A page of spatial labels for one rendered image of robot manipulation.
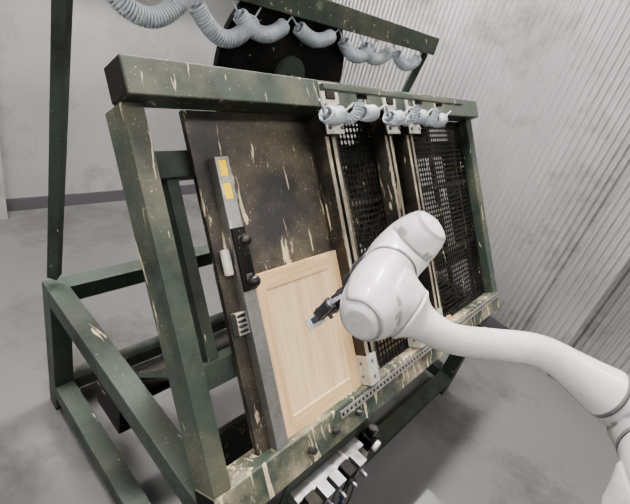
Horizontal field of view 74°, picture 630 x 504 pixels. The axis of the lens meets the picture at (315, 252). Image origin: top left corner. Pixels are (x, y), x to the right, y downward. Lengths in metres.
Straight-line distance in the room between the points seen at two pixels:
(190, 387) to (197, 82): 0.84
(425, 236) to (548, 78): 3.34
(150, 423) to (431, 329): 1.17
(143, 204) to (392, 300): 0.74
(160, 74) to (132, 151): 0.21
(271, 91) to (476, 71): 3.01
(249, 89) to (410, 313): 0.94
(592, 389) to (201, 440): 0.94
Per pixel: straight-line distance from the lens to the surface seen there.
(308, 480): 1.67
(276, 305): 1.44
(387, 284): 0.68
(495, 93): 4.18
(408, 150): 2.13
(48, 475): 2.54
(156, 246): 1.18
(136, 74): 1.21
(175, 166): 1.34
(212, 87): 1.32
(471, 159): 2.84
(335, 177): 1.64
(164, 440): 1.62
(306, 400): 1.58
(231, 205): 1.32
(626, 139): 3.89
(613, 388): 0.96
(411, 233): 0.79
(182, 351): 1.22
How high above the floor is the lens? 2.11
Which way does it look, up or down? 28 degrees down
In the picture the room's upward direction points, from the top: 16 degrees clockwise
